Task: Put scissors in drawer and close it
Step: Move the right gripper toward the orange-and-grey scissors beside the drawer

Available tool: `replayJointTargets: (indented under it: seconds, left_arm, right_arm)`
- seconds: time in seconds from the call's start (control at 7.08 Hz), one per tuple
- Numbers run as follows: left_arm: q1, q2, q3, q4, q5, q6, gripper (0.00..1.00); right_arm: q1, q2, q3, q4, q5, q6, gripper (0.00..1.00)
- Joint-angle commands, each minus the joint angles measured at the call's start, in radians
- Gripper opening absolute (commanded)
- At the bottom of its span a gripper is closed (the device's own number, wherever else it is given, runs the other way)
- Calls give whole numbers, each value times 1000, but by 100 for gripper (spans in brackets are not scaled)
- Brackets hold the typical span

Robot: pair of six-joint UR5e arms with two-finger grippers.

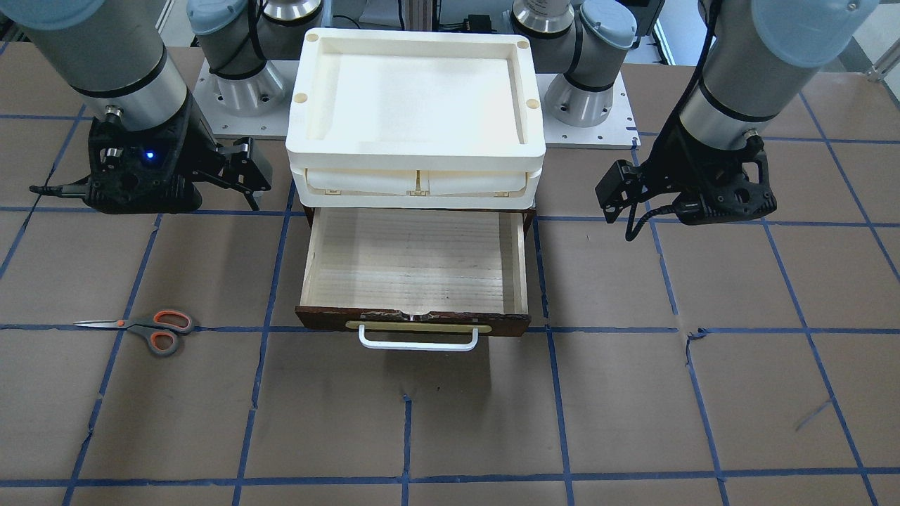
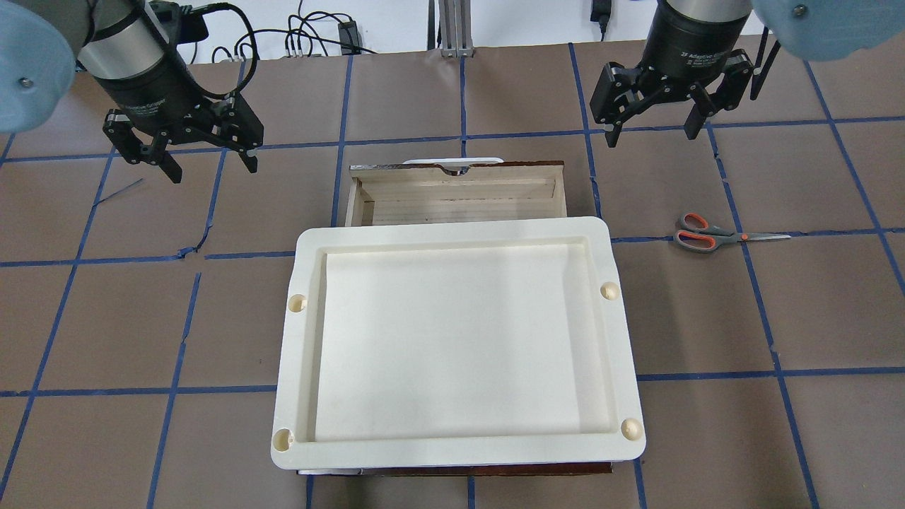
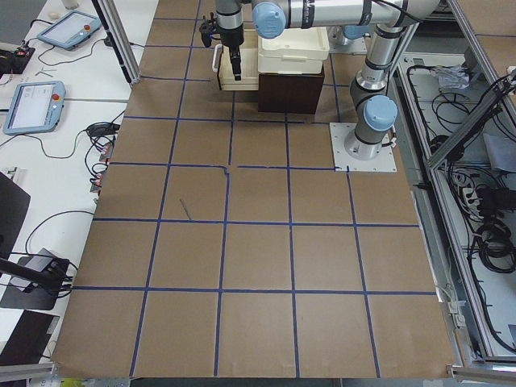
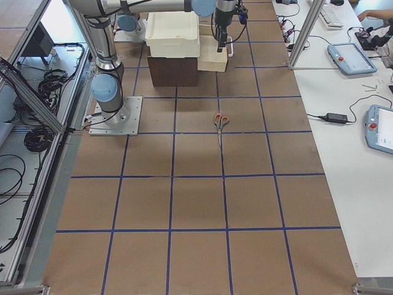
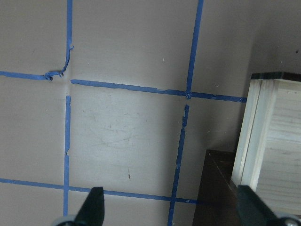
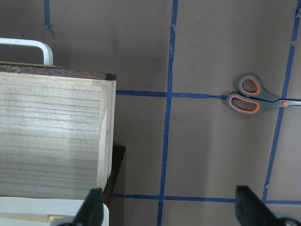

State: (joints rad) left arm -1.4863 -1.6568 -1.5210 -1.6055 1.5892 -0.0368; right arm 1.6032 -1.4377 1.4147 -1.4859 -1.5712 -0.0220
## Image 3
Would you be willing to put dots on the upper blue teach pendant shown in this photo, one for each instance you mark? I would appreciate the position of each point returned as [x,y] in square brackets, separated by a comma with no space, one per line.
[70,30]

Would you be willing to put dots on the white drawer handle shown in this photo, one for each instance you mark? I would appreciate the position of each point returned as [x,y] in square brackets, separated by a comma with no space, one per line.
[218,50]

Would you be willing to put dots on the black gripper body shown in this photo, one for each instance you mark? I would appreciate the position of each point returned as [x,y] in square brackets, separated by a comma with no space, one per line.
[231,36]

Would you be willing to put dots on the blue teach pendant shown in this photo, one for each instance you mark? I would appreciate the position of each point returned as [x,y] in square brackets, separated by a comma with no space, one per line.
[70,30]
[35,108]

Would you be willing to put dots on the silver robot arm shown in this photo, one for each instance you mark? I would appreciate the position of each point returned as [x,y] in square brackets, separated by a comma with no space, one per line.
[375,110]

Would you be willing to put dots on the brown paper table cover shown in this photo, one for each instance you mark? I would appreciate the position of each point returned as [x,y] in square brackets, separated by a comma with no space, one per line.
[224,243]

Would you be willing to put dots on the white plastic tray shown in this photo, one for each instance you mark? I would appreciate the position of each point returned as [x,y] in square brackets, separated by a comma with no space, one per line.
[295,52]

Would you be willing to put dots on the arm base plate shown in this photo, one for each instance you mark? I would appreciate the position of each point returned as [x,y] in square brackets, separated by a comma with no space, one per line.
[350,155]

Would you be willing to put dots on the aluminium frame post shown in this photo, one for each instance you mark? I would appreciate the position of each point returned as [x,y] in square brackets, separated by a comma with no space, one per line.
[110,19]

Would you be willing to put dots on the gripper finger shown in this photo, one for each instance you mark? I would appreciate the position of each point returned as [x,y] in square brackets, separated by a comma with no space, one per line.
[235,60]

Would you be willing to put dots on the lower blue teach pendant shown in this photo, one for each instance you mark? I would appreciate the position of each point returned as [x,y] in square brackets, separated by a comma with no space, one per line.
[35,108]

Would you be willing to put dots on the dark brown wooden cabinet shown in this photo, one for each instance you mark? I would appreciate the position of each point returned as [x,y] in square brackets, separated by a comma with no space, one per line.
[290,93]

